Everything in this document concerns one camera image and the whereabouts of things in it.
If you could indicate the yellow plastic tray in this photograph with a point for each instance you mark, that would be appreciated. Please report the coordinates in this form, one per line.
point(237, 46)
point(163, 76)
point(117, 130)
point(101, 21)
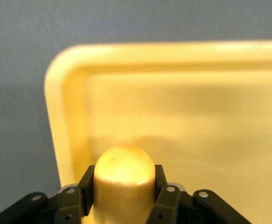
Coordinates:
point(185, 112)

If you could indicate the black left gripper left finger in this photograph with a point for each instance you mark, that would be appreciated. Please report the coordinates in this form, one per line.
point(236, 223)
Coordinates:
point(68, 203)

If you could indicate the yellow potato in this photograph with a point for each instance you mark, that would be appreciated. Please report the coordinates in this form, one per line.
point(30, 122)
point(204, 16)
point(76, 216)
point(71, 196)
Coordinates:
point(124, 184)

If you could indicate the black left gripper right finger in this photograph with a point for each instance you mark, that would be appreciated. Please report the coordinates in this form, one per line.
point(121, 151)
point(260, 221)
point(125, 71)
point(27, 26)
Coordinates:
point(173, 205)

